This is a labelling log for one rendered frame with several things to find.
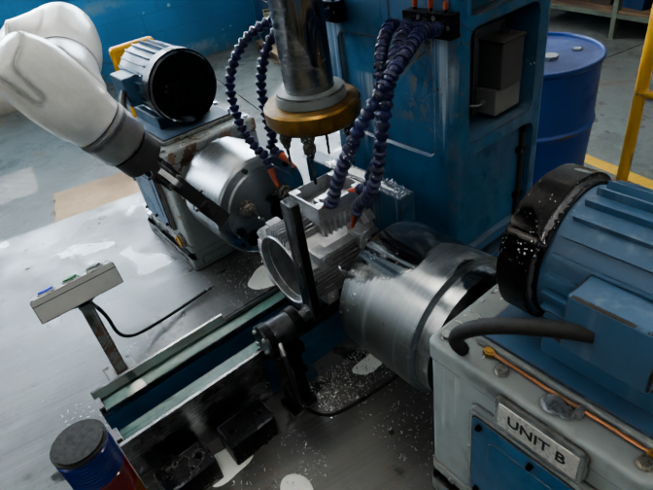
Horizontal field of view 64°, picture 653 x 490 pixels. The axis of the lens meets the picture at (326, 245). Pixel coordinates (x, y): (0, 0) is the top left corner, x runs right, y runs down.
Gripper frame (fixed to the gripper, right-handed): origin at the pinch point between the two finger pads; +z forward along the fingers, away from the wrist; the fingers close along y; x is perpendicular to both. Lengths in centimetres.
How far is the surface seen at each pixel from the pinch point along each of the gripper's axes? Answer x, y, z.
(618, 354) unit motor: -11, -71, -4
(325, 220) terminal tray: -11.7, -10.8, 14.8
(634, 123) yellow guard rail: -163, 23, 185
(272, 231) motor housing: -3.8, -5.0, 10.9
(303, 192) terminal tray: -14.5, -1.2, 14.6
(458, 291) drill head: -11.6, -45.4, 10.8
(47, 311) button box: 34.8, 15.7, -5.0
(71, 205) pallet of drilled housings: 48, 255, 92
